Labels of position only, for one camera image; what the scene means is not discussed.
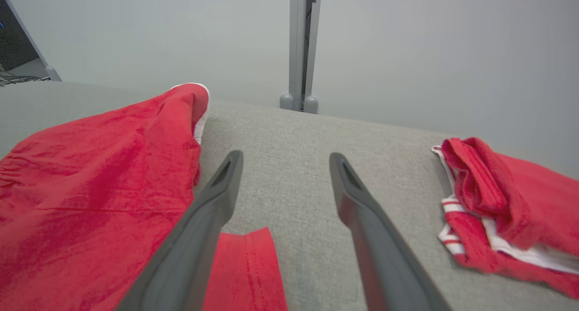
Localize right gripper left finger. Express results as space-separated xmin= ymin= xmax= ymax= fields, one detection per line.
xmin=115 ymin=150 xmax=244 ymax=311

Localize grey partition post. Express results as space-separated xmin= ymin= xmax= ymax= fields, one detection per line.
xmin=289 ymin=0 xmax=323 ymax=112

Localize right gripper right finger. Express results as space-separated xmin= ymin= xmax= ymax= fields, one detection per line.
xmin=329 ymin=153 xmax=453 ymax=311

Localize red Bulls basketball jersey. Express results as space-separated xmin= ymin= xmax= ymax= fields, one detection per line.
xmin=431 ymin=137 xmax=579 ymax=299

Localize black floor cables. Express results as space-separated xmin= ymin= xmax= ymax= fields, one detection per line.
xmin=0 ymin=72 xmax=50 ymax=86

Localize dark panel with grey frame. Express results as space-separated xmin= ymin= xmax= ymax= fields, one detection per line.
xmin=0 ymin=0 xmax=62 ymax=81

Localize red shorts with white trim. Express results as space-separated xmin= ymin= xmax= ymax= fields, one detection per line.
xmin=0 ymin=82 xmax=288 ymax=311

